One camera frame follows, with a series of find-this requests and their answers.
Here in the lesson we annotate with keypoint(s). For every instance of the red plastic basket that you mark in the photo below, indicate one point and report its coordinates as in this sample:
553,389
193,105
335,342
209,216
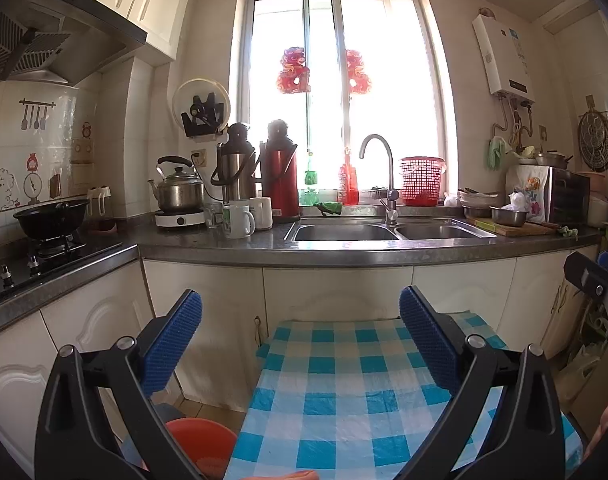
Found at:
422,182

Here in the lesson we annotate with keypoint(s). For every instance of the steel thermos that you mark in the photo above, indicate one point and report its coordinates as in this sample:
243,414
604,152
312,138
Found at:
236,165

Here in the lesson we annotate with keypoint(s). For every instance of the black wok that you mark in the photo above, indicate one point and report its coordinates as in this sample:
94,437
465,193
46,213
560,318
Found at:
48,220

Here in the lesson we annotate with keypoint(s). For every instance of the white upper kitchen cabinet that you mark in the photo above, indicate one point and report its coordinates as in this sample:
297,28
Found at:
153,5

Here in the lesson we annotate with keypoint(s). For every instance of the black knife rack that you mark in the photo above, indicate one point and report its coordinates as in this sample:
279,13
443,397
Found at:
201,121

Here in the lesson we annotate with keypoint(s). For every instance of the red thermos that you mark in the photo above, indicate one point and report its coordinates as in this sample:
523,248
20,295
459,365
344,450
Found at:
280,180

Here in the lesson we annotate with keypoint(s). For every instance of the grey kitchen countertop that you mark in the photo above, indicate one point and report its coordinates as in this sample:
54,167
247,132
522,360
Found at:
233,250

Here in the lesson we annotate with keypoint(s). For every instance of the steel kettle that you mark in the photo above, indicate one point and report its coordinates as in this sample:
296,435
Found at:
176,192

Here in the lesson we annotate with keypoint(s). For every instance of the red plastic basin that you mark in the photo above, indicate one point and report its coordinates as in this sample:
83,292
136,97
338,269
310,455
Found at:
203,447

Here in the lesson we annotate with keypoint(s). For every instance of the wooden cutting board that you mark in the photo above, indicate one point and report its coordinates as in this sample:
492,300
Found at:
514,230

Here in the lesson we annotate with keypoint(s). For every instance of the white induction cooker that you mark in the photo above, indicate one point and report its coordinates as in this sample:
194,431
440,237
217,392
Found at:
181,219

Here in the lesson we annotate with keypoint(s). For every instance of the beige cardboard box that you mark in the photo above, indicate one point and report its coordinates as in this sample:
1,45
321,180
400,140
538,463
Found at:
591,410

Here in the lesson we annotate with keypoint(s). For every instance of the round steamer rack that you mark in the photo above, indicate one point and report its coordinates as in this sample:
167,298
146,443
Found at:
595,142

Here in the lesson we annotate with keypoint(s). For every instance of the round white chopping board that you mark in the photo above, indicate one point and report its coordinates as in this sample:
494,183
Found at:
201,90

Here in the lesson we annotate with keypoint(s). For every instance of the blue checked tablecloth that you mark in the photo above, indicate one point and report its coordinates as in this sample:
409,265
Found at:
334,385

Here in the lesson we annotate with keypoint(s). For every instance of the kitchen window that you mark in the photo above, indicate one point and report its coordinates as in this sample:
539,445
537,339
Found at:
384,85

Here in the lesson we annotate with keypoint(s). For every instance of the white cup holder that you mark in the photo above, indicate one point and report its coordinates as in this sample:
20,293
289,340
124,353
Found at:
99,205

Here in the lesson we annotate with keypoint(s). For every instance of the drinking glass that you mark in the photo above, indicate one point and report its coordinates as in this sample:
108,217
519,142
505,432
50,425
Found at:
212,217

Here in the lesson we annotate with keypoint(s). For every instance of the wall socket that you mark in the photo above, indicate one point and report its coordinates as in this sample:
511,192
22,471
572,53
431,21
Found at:
198,156

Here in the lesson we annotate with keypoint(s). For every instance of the utensil wall sticker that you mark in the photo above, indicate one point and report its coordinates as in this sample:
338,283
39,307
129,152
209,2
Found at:
33,115

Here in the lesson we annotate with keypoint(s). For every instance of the steel pan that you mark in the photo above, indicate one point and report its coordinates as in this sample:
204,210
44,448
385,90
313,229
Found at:
551,160

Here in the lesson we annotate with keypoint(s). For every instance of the floral cloth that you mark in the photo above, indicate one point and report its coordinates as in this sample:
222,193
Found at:
534,192

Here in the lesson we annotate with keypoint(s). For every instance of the steel kitchen faucet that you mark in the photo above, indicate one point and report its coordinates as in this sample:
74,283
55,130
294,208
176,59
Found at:
391,185

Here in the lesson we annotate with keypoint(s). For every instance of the steel bowl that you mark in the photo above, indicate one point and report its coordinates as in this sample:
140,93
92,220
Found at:
509,217

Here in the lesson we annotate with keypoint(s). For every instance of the green bottle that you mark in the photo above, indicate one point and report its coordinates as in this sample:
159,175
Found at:
310,180

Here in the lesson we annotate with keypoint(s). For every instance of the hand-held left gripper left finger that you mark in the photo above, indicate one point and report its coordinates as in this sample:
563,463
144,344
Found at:
171,347

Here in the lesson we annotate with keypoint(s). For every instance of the steel double sink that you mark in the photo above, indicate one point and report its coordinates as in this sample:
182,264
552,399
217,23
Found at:
344,232

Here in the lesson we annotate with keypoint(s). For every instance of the sheep wall sticker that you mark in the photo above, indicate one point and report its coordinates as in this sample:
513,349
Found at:
3,187

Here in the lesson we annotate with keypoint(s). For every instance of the green scouring cloth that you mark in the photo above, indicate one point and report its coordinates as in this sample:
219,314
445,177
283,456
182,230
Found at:
566,233

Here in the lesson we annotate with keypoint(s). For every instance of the white water heater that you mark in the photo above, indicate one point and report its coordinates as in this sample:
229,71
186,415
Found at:
504,60

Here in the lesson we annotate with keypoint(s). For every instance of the white mug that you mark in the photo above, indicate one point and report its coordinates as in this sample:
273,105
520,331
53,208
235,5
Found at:
264,212
238,222

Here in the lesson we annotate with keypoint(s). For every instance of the red window decoration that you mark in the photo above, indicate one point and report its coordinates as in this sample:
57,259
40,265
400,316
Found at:
294,71
358,72

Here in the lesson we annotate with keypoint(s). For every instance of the red translucent bottle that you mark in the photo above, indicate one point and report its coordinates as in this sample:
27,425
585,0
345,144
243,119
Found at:
349,182

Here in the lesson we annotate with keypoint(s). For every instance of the green hanging cloth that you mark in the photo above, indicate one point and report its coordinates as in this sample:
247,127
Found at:
496,155

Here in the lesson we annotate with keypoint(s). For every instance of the black countertop oven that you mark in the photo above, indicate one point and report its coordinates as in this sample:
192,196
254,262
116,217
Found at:
569,197

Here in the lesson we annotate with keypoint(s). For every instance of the stack of bowls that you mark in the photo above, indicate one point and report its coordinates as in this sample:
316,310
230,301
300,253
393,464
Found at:
476,200

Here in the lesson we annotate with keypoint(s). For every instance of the small white plastic bag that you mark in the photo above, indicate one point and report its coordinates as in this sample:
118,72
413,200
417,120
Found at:
516,201

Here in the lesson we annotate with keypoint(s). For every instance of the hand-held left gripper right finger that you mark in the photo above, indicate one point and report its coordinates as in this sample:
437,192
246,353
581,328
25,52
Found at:
429,342

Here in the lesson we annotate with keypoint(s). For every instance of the range hood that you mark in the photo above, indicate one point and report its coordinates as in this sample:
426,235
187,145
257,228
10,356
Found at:
58,25

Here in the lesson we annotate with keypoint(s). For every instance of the black gas stove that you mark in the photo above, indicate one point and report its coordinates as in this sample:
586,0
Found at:
43,265

